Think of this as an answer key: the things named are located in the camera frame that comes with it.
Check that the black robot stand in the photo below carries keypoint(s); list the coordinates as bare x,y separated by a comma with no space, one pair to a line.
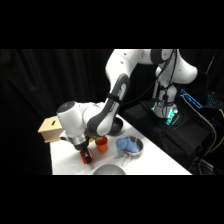
160,130

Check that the steel bowl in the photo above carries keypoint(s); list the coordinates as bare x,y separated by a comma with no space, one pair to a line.
140,145

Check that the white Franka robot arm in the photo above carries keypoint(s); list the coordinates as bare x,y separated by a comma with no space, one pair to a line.
113,86

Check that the dark monitor with blue lights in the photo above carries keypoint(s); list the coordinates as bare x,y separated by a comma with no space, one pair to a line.
195,96

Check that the wooden box with slot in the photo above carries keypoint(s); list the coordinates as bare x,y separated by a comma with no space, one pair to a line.
50,128

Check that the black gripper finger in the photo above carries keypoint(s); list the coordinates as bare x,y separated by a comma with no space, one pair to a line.
87,159
91,156

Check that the red cube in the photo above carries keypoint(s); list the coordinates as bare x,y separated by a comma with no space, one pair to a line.
82,158

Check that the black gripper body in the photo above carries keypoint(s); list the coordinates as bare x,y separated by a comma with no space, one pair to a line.
84,147

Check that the orange cup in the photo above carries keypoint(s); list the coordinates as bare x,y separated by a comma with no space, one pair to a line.
101,145

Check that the black curtain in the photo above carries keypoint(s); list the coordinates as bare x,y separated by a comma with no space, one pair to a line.
43,86

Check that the grey dome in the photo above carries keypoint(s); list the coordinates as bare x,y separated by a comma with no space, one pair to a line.
109,170

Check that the blue cloth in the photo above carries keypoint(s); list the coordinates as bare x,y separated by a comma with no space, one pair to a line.
126,144

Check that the black bowl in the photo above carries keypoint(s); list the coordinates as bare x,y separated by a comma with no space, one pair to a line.
117,126

